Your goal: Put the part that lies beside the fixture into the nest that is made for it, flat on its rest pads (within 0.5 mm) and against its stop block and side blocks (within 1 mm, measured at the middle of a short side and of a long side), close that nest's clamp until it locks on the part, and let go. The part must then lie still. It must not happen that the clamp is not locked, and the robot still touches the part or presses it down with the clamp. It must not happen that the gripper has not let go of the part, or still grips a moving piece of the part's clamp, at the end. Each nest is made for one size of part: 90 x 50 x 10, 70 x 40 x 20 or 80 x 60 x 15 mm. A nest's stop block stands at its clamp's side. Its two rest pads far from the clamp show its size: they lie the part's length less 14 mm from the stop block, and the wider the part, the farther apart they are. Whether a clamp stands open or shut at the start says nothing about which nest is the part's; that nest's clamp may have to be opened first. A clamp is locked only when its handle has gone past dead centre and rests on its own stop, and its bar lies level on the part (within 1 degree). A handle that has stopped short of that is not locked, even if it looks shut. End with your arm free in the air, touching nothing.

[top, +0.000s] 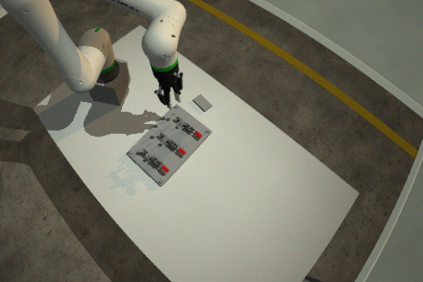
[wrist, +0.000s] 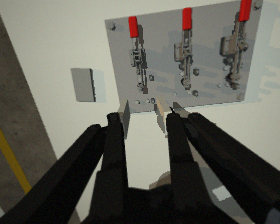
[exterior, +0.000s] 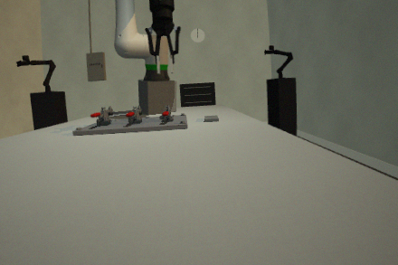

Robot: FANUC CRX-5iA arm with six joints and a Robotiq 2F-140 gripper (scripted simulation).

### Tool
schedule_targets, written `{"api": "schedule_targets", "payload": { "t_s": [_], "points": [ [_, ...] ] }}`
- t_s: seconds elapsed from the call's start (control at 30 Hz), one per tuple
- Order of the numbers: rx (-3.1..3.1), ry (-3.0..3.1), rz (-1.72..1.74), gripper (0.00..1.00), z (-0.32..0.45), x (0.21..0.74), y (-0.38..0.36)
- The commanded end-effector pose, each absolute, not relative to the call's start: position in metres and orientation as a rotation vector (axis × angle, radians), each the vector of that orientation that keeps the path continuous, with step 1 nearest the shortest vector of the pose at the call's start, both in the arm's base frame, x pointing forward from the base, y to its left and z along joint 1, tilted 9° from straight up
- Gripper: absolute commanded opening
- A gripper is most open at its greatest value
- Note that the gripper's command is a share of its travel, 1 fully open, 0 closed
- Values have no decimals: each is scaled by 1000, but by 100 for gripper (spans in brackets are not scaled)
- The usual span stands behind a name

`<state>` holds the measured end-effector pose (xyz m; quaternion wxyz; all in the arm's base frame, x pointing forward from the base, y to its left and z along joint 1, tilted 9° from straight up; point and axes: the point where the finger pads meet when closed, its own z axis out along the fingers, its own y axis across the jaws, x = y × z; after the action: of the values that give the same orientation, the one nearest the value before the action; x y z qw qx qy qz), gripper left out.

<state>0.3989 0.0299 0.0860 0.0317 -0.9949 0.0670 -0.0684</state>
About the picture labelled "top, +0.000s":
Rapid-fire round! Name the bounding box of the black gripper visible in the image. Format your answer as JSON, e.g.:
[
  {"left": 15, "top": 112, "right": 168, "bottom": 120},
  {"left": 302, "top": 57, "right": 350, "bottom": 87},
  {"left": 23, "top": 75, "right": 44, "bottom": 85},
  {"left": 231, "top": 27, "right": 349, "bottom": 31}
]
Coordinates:
[{"left": 154, "top": 70, "right": 183, "bottom": 111}]

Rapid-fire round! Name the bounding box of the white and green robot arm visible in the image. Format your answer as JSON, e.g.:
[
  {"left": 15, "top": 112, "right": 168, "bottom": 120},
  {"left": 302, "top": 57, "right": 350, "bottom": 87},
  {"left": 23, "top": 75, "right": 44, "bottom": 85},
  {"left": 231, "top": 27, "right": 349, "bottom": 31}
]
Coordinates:
[{"left": 0, "top": 0, "right": 187, "bottom": 93}]

